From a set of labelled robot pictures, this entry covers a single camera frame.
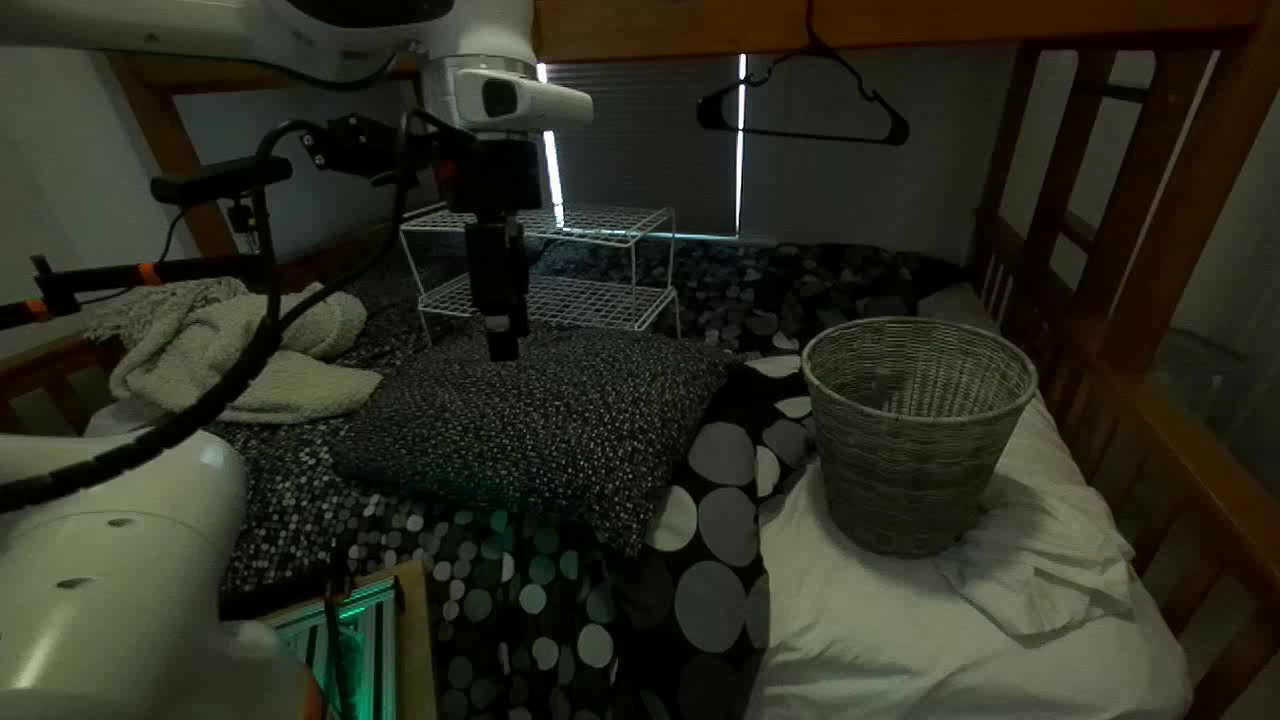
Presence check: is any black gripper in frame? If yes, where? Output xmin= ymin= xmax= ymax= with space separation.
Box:
xmin=459 ymin=127 xmax=544 ymax=366

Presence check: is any woven wicker basket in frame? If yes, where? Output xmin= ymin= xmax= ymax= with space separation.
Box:
xmin=800 ymin=310 xmax=1039 ymax=559

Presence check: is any black white speckled pillow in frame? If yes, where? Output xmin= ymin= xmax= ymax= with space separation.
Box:
xmin=331 ymin=321 xmax=736 ymax=556

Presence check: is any cream towel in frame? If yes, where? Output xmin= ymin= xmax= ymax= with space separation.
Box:
xmin=85 ymin=274 xmax=387 ymax=436

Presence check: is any black grey dotted blanket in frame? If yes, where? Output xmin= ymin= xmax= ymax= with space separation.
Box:
xmin=214 ymin=237 xmax=976 ymax=720

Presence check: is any black rod with orange clamp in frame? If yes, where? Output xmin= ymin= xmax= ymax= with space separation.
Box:
xmin=0 ymin=251 xmax=276 ymax=330

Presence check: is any black clothes hanger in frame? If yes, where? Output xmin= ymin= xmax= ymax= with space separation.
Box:
xmin=691 ymin=0 xmax=916 ymax=153

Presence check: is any white bed sheet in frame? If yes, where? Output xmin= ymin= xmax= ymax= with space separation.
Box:
xmin=746 ymin=283 xmax=1196 ymax=720

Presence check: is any white folded cloth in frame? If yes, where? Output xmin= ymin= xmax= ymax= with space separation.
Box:
xmin=935 ymin=473 xmax=1140 ymax=644

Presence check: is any white wire shelf rack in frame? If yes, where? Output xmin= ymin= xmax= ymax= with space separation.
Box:
xmin=397 ymin=200 xmax=688 ymax=350

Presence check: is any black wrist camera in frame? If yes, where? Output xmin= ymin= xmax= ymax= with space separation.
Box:
xmin=307 ymin=111 xmax=469 ymax=205

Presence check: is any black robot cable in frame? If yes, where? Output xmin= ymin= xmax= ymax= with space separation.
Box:
xmin=0 ymin=115 xmax=438 ymax=517

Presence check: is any black camera on mount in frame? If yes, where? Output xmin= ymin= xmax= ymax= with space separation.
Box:
xmin=150 ymin=153 xmax=297 ymax=211

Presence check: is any wooden bunk bed frame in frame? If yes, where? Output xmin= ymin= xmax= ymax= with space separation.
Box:
xmin=0 ymin=0 xmax=1280 ymax=720

